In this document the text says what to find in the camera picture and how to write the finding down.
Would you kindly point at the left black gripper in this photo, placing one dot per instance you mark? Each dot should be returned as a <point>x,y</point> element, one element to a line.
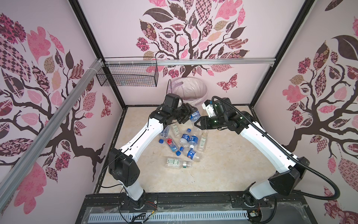
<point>188,109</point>

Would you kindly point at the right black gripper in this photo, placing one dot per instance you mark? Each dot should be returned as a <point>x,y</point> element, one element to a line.
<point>203,122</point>

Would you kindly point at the green label clear bottle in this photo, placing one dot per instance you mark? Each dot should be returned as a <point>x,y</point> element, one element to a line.
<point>176,130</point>
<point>176,163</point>
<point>203,141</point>

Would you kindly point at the soda water blue label bottle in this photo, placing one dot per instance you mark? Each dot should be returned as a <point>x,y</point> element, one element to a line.
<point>165,133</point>

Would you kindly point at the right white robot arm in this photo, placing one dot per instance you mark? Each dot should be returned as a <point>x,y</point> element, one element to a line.
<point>288,173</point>

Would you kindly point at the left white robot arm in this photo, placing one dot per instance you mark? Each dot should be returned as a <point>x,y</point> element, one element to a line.
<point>123,162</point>

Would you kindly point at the white ribbed trash bin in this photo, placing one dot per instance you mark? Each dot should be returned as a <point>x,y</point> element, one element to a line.
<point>201,110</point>

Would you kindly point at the blue label white cap bottle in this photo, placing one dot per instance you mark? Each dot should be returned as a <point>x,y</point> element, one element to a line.
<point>193,141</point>

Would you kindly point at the Fiji red flower bottle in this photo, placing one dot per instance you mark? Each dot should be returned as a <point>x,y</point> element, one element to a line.
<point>171,144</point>

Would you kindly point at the Pepsi blue label bottle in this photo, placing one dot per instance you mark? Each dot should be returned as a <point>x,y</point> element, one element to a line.
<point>191,154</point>

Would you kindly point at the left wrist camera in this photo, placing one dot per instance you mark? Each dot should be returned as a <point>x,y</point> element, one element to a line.
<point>172,100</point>

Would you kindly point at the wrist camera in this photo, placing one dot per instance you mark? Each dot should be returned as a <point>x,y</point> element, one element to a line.
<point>215,108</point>
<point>172,100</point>

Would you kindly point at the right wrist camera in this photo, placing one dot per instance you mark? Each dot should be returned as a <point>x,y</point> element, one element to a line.
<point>215,108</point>

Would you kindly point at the black wire mesh basket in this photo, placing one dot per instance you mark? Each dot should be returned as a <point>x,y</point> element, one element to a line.
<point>129,72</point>

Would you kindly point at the back aluminium frame rail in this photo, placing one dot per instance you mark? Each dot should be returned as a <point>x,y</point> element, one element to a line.
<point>194,61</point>

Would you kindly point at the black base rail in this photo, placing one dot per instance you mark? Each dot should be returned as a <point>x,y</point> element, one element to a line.
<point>234,199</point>

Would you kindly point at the white slotted cable duct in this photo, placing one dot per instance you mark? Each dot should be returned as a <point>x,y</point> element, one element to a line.
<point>166,217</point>

